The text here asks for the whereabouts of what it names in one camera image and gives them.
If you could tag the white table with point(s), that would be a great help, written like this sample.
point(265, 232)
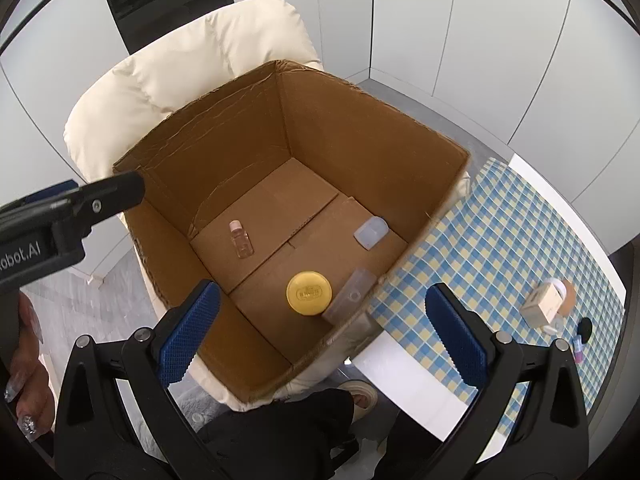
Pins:
point(400, 355)

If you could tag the person's leg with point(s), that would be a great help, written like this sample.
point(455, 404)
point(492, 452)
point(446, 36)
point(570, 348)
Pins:
point(420, 450)
point(280, 440)

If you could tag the translucent square container lid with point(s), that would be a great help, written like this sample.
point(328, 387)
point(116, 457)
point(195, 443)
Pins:
point(350, 295)

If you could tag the white round compact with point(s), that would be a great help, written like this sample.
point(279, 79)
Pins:
point(554, 282)

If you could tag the small clear bottle pink cap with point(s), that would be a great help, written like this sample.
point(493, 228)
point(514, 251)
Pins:
point(242, 240)

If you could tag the cream padded chair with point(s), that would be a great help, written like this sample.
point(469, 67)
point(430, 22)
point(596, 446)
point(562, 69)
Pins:
point(150, 75)

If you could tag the beige slipper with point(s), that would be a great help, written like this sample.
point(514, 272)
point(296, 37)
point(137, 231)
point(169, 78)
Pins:
point(361, 397)

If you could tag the person's left hand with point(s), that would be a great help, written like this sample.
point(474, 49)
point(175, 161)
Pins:
point(35, 375)

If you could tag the red jar with yellow lid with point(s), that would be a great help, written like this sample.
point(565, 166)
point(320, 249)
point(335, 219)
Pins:
point(309, 292)

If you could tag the person's left leg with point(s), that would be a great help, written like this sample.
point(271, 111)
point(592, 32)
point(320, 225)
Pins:
point(280, 440)

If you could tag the black glass cabinet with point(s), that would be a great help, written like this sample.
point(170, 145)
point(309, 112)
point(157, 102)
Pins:
point(165, 0)

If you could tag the light blue plastic case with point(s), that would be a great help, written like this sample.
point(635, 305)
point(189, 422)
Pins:
point(371, 232)

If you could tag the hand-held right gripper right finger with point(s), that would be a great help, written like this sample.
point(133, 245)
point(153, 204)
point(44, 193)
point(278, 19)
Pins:
point(457, 340)

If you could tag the small cream square box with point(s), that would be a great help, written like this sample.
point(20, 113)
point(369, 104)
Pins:
point(542, 304)

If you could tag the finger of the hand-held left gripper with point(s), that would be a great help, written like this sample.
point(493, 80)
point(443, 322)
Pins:
point(50, 191)
point(115, 192)

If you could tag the brown cardboard box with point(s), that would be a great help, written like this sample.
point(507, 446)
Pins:
point(350, 125)

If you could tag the small pink tube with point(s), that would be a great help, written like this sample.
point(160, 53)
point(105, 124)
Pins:
point(578, 349)

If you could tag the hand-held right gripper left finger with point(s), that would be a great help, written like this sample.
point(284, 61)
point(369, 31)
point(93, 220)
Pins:
point(192, 335)

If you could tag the black round puff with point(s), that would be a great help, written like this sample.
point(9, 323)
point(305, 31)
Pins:
point(585, 330)

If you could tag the tan round puff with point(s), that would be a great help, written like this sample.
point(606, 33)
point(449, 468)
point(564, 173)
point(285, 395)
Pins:
point(569, 300)

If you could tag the blue yellow checkered tablecloth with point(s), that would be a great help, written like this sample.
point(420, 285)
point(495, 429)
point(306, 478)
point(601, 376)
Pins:
point(475, 260)

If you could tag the person's right leg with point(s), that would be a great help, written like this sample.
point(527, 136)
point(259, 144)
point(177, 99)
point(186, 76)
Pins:
point(420, 450)

